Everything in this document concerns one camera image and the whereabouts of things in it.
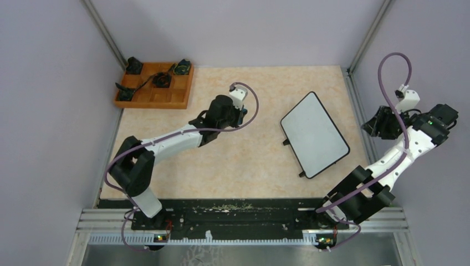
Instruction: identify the small black-framed whiteboard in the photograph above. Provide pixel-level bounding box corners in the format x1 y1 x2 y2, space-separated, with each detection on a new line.
280 91 350 179

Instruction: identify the blue whiteboard eraser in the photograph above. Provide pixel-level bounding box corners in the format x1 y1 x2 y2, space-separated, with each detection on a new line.
238 108 248 125

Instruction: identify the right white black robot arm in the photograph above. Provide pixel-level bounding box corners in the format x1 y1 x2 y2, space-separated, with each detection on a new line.
312 104 458 228

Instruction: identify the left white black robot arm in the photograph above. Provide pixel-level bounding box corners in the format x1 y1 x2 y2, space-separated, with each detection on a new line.
108 90 247 229

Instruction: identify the dark object tray top-right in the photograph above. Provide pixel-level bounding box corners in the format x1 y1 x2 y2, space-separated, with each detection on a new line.
173 59 191 75

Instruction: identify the dark object tray centre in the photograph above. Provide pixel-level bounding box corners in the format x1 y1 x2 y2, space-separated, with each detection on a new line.
152 72 172 88

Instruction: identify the orange wooden compartment tray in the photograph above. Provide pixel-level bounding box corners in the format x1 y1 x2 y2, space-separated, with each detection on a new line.
114 62 194 109

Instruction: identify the dark object tray bottom-left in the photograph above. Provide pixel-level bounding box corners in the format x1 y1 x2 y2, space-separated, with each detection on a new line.
115 83 136 101

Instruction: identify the dark object tray top-left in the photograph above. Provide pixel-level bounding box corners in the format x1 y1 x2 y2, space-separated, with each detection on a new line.
125 57 144 75

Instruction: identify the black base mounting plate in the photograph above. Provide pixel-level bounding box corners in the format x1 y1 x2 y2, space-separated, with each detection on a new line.
96 198 350 231

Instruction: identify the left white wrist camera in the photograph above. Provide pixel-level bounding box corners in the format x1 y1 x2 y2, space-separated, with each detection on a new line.
228 83 248 110

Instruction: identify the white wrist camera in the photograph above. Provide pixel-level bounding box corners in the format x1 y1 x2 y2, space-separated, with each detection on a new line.
228 83 248 110
395 84 421 113

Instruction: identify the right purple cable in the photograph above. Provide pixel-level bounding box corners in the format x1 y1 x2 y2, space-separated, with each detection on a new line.
315 52 413 252

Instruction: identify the purple cable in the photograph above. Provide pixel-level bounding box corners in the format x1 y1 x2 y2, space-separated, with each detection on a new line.
315 52 413 252
104 81 260 253

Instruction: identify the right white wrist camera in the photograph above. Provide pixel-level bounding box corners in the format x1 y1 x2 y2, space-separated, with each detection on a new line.
395 84 421 113

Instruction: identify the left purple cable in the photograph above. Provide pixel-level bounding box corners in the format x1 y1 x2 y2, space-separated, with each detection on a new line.
104 81 260 253

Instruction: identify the aluminium frame rail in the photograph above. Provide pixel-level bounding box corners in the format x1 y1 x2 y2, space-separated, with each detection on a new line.
75 207 409 246

